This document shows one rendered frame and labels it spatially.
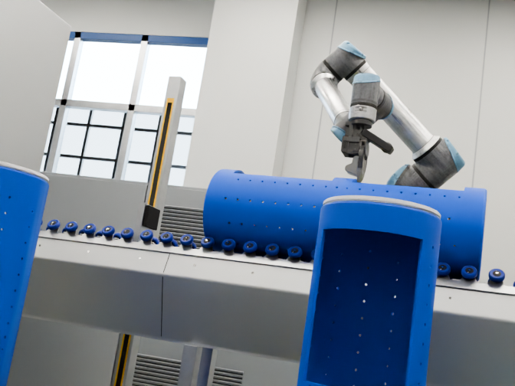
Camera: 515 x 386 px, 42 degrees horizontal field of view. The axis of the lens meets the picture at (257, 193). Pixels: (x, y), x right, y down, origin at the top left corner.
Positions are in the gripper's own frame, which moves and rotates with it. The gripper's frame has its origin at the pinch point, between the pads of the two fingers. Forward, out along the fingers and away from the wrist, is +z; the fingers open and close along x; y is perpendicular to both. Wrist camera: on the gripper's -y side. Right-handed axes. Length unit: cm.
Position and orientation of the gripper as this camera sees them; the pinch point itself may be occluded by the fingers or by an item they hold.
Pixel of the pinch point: (360, 181)
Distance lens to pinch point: 224.7
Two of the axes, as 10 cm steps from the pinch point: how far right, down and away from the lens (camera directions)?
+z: -1.5, 9.7, -1.9
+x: -3.0, -2.3, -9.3
